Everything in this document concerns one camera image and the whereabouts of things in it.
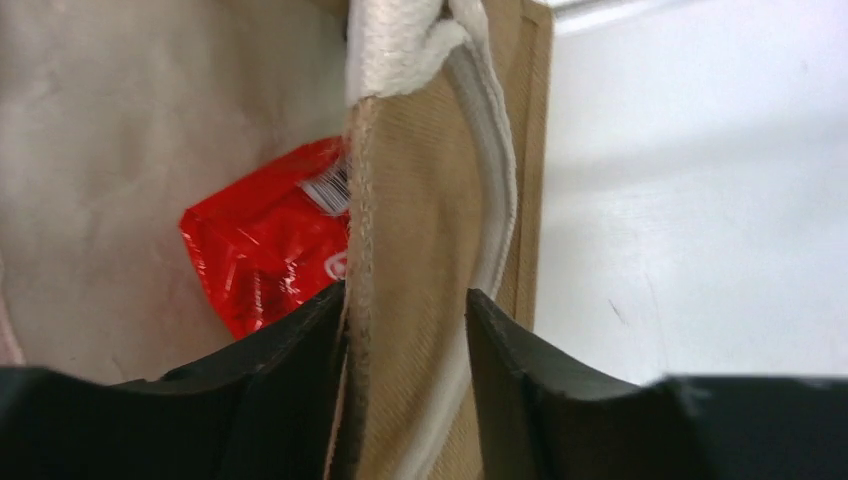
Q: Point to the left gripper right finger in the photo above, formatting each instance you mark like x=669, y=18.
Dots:
x=544, y=415

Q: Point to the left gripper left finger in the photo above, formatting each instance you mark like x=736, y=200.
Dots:
x=260, y=408

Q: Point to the red snack bag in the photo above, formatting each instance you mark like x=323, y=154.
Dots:
x=274, y=239

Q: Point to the brown jute tote bag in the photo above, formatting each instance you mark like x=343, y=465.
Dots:
x=118, y=116

